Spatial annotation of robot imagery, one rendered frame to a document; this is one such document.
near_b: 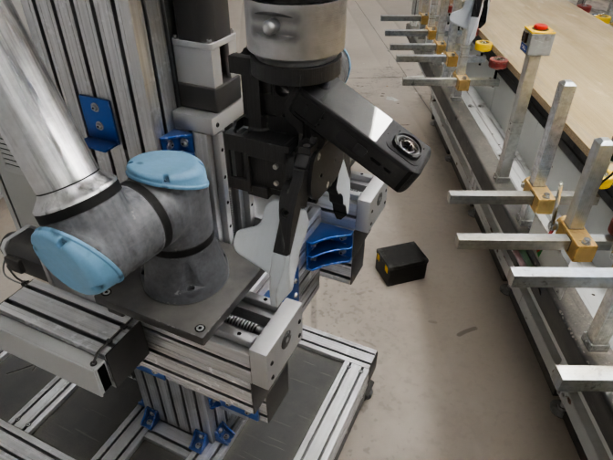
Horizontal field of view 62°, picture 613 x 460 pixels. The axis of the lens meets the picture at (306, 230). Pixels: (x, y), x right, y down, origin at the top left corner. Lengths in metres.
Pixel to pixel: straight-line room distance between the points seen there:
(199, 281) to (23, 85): 0.38
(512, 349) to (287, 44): 2.05
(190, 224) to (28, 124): 0.26
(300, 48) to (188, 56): 0.62
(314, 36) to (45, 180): 0.44
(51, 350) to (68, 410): 0.89
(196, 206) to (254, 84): 0.40
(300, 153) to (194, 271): 0.48
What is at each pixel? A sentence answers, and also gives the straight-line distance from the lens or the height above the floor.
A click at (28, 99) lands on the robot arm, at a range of 0.71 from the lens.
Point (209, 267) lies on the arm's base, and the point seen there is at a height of 1.09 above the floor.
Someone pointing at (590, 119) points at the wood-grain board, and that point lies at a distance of 2.06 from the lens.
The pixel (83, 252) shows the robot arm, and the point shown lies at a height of 1.24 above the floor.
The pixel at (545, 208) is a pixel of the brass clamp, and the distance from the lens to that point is 1.64.
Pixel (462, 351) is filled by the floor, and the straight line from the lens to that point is 2.25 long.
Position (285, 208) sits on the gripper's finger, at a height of 1.41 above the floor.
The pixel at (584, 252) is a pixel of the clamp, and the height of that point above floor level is 0.85.
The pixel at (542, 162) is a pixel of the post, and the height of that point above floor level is 0.92.
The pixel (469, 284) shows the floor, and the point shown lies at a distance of 2.56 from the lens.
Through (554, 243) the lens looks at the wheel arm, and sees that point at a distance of 1.43.
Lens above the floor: 1.64
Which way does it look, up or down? 36 degrees down
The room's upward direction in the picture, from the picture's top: straight up
